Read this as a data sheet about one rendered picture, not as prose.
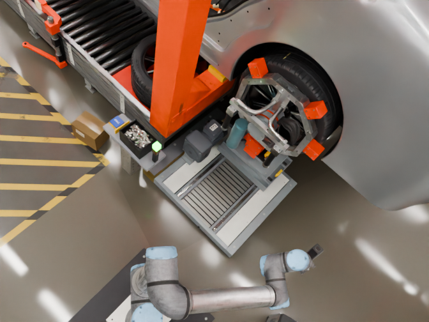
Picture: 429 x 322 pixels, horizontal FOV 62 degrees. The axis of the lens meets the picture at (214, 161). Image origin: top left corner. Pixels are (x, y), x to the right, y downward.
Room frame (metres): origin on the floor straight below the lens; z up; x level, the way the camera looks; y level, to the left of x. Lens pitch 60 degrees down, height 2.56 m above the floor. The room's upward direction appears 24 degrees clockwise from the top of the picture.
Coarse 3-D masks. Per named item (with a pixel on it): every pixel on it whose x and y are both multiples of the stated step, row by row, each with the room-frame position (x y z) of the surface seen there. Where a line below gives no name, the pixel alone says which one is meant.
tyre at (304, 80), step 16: (288, 48) 1.73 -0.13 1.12; (272, 64) 1.55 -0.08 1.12; (288, 64) 1.56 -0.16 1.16; (304, 64) 1.59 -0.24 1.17; (240, 80) 1.61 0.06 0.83; (304, 80) 1.48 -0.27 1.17; (320, 80) 1.53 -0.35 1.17; (320, 96) 1.45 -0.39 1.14; (336, 96) 1.54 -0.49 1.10; (336, 112) 1.49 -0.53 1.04; (320, 128) 1.39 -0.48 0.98; (320, 144) 1.38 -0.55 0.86
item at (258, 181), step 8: (224, 144) 1.56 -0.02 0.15; (224, 152) 1.49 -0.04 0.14; (232, 152) 1.52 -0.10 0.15; (232, 160) 1.46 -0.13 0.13; (240, 160) 1.48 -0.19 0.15; (288, 160) 1.66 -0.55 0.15; (240, 168) 1.43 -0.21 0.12; (248, 168) 1.45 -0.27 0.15; (280, 168) 1.57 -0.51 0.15; (248, 176) 1.39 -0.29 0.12; (256, 176) 1.41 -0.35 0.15; (272, 176) 1.46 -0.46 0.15; (256, 184) 1.36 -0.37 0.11; (264, 184) 1.37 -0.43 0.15
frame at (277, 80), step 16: (256, 80) 1.48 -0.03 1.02; (272, 80) 1.44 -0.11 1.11; (240, 96) 1.50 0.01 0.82; (288, 96) 1.40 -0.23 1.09; (304, 96) 1.42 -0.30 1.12; (240, 112) 1.49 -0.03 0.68; (304, 112) 1.35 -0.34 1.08; (304, 128) 1.33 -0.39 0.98; (272, 144) 1.40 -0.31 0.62; (288, 144) 1.40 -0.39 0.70; (304, 144) 1.32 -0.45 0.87
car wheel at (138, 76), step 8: (144, 40) 1.89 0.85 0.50; (152, 40) 1.92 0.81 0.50; (136, 48) 1.79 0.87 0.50; (144, 48) 1.82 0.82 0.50; (152, 48) 1.88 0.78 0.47; (136, 56) 1.71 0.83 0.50; (144, 56) 1.75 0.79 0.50; (152, 56) 1.89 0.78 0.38; (200, 56) 2.01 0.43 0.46; (136, 64) 1.65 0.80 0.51; (144, 64) 1.76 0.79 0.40; (152, 64) 1.89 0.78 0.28; (200, 64) 2.00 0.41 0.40; (208, 64) 1.93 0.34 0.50; (136, 72) 1.58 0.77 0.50; (144, 72) 1.61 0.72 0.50; (152, 72) 1.66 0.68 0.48; (200, 72) 1.85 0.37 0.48; (136, 80) 1.54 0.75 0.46; (144, 80) 1.54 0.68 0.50; (152, 80) 1.58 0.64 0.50; (136, 88) 1.55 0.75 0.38; (144, 88) 1.50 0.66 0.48; (152, 88) 1.51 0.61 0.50; (144, 96) 1.50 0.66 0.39; (144, 104) 1.50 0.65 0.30
